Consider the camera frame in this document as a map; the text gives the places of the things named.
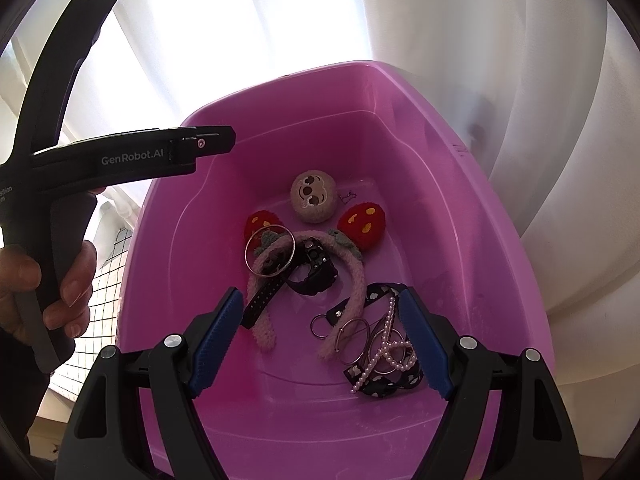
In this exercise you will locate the beige round sloth plush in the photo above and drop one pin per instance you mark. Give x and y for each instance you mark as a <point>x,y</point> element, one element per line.
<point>312,197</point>

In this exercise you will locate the white curtain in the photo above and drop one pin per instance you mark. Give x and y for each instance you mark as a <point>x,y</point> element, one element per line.
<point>300,10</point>

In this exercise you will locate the pink strawberry headband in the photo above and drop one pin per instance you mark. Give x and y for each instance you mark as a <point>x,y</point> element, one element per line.
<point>360,222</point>

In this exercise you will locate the small silver bangle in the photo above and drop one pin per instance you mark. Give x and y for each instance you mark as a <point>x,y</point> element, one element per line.
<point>370,332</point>

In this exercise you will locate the large silver bangle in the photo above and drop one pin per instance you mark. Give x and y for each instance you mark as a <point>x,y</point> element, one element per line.
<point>246,252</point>

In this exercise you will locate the purple plastic basin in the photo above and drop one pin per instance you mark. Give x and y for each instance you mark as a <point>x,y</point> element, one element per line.
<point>400,185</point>

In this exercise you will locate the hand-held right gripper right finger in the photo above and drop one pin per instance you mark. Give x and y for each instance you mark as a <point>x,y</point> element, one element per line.
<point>427,345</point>

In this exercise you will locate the pearl hair claw clip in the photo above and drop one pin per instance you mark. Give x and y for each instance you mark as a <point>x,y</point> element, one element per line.
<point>395,347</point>

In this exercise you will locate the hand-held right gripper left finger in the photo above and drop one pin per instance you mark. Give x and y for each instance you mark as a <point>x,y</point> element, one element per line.
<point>215,345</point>

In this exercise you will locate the black wristwatch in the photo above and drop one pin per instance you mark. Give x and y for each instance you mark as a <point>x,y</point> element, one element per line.
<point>317,272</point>

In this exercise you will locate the person's left hand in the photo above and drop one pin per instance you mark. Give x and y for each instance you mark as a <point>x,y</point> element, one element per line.
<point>77,285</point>

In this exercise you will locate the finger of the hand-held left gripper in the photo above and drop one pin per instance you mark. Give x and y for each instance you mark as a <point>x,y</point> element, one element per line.
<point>215,141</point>

